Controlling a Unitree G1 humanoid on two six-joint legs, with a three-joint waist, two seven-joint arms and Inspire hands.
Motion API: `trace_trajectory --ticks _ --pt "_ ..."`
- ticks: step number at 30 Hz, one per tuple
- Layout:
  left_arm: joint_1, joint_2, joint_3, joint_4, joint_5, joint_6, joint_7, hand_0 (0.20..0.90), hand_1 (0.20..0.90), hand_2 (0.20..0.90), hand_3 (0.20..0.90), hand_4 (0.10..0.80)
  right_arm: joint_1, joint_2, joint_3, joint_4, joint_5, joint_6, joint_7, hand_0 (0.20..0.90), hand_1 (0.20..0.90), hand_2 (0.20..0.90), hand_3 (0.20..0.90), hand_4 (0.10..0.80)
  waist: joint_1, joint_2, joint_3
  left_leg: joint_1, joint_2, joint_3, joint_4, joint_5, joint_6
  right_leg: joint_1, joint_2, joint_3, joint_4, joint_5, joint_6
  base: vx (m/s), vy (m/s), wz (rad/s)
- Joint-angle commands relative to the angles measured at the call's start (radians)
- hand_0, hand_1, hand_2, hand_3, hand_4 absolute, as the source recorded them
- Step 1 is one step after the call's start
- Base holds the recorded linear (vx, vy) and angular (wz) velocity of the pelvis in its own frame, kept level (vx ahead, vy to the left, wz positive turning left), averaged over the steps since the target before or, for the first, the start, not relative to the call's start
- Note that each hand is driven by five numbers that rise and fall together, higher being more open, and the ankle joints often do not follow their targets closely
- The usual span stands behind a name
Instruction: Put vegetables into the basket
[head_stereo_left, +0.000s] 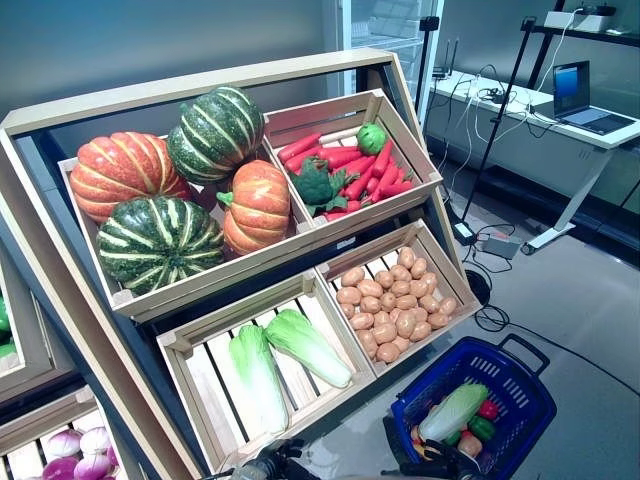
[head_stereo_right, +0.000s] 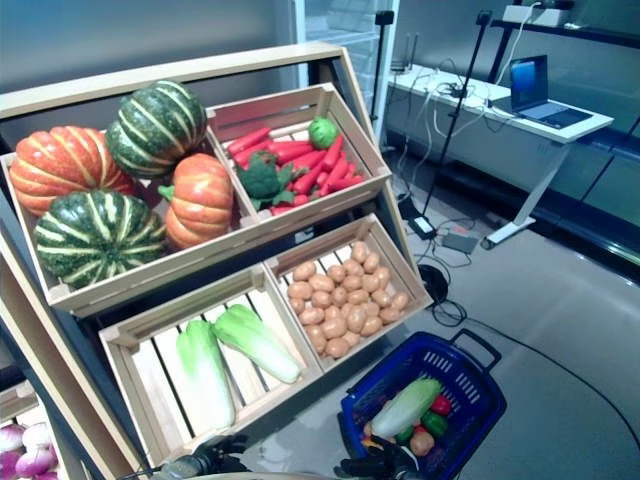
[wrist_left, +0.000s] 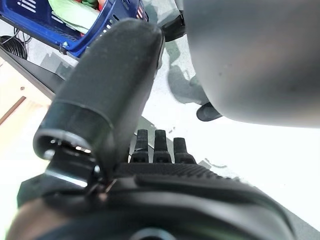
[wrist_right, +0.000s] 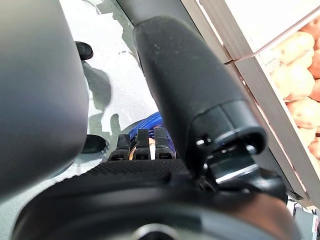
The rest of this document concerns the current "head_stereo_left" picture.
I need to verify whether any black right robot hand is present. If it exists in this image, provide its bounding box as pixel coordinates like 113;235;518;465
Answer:
399;438;489;480

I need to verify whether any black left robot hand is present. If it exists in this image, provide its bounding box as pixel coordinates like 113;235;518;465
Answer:
234;438;306;480

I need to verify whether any green white napa cabbage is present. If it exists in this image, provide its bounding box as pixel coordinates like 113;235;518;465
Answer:
263;308;354;390
228;324;290;436
417;382;491;444

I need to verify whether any blue plastic shopping basket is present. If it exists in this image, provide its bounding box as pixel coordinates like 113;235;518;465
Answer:
382;335;559;480

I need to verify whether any green bell pepper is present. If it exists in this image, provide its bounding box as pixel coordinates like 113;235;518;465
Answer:
467;415;497;442

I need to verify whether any wooden cabbage crate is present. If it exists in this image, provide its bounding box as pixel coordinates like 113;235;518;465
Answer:
155;272;379;476

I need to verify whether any purple white onion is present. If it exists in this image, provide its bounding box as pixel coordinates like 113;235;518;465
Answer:
43;428;84;459
73;452;112;480
79;426;112;455
42;455;81;480

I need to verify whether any black round base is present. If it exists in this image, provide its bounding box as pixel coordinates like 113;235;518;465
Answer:
464;269;494;306

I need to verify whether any wide wooden pumpkin crate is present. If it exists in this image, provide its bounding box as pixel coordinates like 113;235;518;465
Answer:
57;142;314;324

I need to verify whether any wooden potato crate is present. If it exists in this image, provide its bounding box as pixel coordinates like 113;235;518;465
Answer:
314;218;482;379

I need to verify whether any grey box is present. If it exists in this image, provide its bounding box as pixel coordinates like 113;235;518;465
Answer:
479;234;524;260

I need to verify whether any wooden onion crate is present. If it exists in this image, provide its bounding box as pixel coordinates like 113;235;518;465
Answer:
0;387;131;480

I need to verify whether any black power adapter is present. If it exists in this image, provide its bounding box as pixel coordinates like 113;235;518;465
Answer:
452;222;479;246

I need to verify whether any green striped pumpkin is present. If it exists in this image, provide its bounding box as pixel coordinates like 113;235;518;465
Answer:
95;195;226;297
166;85;266;185

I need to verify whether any small orange pumpkin green stem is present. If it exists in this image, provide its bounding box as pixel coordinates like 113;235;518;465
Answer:
215;159;292;257

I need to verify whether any dark wooden crate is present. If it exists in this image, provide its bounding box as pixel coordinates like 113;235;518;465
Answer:
0;249;76;396

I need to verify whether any wooden carrot crate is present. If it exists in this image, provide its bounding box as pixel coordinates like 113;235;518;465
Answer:
262;89;445;234

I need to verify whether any dark green broccoli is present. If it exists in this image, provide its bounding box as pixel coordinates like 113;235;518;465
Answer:
290;157;361;217

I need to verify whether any red toy carrot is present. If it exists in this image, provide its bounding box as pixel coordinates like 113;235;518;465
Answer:
382;179;415;199
372;162;401;203
370;139;395;179
277;132;322;162
342;164;376;201
317;146;371;164
283;146;321;176

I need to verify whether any white desk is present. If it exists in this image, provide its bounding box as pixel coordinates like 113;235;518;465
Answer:
427;69;640;256

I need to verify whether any large orange striped pumpkin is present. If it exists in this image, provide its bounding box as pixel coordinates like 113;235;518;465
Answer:
68;130;194;225

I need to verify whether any light green round cabbage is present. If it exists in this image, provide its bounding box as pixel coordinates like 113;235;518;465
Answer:
355;122;389;155

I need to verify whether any black tripod pole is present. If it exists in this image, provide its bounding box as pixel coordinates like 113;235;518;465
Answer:
459;14;539;224

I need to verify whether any wooden display stand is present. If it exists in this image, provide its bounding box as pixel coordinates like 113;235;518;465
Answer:
0;47;481;480

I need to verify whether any open grey laptop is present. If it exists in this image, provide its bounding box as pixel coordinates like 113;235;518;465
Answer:
552;59;639;136

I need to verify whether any black router with antennas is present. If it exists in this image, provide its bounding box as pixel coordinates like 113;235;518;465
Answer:
432;39;461;81

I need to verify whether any glass door cabinet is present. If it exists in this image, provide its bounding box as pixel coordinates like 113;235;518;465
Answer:
324;0;446;96

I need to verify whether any black metal shelf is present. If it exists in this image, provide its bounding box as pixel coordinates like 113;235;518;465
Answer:
519;0;640;91

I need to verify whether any white box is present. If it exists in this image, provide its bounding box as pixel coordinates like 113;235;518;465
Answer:
543;9;576;30
574;13;614;34

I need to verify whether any long black floor cable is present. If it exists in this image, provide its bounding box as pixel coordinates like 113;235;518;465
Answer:
472;297;640;401

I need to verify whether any black pole with camera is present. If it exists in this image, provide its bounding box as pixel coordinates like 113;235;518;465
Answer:
418;14;441;126

